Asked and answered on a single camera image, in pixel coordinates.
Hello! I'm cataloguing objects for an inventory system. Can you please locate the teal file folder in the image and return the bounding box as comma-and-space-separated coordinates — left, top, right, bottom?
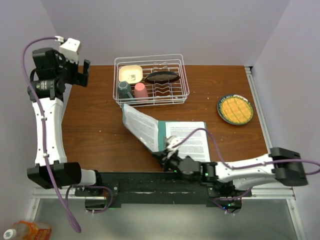
121, 103, 212, 163

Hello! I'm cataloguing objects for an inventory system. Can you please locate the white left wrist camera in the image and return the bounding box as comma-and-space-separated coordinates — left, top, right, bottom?
58, 38, 81, 64

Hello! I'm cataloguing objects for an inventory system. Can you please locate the remaining printed paper stack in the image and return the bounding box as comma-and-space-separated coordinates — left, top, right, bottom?
165, 121, 211, 162

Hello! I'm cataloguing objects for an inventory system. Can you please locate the yellow patterned round plate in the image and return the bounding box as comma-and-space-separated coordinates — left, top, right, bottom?
217, 94, 254, 126

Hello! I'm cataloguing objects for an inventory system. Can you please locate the printed paper sheet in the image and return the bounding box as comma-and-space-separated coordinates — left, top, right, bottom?
121, 103, 159, 152

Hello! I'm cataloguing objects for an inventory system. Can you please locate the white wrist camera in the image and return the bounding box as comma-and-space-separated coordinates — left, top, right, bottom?
164, 135, 181, 159
58, 38, 81, 64

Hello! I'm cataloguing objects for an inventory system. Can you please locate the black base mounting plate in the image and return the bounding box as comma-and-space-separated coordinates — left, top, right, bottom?
74, 171, 253, 209

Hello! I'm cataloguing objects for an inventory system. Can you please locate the aluminium frame rail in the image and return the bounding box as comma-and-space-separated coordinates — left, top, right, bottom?
27, 188, 307, 240

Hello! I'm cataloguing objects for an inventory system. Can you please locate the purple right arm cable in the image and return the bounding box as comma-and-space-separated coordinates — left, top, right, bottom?
172, 127, 320, 216

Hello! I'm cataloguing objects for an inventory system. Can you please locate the pink cup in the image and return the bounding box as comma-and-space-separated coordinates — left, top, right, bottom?
134, 82, 149, 101

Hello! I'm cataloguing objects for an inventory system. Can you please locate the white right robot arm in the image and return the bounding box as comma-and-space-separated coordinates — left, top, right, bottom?
152, 147, 308, 197

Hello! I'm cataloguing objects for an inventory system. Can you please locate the dark brown oval plate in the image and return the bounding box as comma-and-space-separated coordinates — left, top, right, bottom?
144, 71, 181, 84

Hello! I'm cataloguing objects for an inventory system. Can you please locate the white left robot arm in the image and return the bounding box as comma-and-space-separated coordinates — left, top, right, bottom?
27, 46, 104, 196

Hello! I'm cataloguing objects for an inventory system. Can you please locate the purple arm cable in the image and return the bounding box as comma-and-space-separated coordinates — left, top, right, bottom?
20, 36, 114, 234
172, 127, 320, 216

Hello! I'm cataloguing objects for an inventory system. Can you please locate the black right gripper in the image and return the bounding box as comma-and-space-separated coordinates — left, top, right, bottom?
151, 149, 182, 177

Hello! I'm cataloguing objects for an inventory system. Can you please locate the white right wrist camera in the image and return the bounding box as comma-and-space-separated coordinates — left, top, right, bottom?
164, 135, 181, 159

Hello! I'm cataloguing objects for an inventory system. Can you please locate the white wire dish rack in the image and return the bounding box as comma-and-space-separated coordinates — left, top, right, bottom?
113, 53, 190, 107

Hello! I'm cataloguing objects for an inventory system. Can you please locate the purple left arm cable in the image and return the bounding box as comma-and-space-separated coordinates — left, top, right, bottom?
20, 36, 114, 234

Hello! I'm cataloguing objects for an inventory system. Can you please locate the orange drink bottle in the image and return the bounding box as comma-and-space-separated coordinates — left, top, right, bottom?
3, 220, 52, 240

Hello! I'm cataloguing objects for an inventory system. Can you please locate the right side aluminium rail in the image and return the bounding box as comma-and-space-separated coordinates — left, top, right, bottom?
244, 66, 272, 153

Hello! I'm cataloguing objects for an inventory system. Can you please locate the grey-blue mug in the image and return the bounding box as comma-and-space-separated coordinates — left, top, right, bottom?
117, 81, 133, 99

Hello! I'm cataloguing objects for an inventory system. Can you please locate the cream square bowl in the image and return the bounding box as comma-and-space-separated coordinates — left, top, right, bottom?
118, 65, 143, 85

